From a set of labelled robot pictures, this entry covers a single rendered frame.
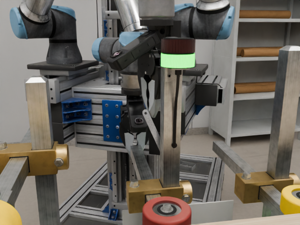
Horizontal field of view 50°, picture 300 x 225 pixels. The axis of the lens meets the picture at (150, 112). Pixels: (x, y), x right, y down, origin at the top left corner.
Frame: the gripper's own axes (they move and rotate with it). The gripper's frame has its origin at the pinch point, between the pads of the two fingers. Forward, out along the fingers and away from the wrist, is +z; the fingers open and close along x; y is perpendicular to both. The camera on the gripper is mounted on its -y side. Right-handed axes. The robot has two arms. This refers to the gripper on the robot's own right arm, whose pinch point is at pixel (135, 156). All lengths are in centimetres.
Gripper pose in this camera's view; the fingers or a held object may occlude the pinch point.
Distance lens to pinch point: 95.2
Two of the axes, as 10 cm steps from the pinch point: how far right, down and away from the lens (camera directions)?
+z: -0.1, 9.6, 2.8
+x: -9.9, 0.4, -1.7
